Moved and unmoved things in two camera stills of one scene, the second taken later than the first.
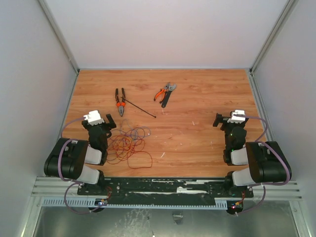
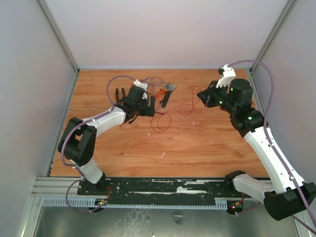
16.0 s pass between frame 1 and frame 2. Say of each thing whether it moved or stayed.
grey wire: moved
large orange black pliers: stayed
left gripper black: moved
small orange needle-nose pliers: stayed
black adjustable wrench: stayed
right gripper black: moved
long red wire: moved
